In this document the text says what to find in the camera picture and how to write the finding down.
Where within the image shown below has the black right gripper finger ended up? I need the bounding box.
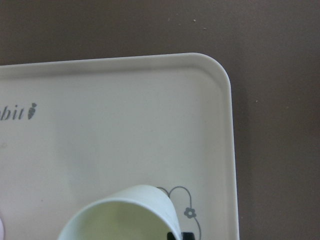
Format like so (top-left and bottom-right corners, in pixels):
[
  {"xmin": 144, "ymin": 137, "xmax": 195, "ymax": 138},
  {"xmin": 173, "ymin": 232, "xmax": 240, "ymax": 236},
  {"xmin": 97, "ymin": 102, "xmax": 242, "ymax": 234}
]
[{"xmin": 167, "ymin": 232, "xmax": 195, "ymax": 240}]

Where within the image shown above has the pale yellow plastic cup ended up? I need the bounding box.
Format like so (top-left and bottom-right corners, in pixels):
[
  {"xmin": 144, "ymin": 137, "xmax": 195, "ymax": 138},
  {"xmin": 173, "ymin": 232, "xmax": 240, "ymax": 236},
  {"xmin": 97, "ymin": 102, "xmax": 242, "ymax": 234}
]
[{"xmin": 58, "ymin": 185, "xmax": 183, "ymax": 240}]

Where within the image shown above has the pink plastic cup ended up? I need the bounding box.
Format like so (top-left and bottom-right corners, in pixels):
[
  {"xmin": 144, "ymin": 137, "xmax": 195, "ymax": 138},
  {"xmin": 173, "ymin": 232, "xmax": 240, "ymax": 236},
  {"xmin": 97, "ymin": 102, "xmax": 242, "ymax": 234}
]
[{"xmin": 0, "ymin": 218, "xmax": 5, "ymax": 240}]

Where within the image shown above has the cream plastic tray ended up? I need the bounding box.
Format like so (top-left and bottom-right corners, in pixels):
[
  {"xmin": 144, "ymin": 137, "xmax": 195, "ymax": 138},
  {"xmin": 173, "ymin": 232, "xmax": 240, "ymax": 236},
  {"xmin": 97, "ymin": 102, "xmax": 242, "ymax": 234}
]
[{"xmin": 0, "ymin": 53, "xmax": 240, "ymax": 240}]

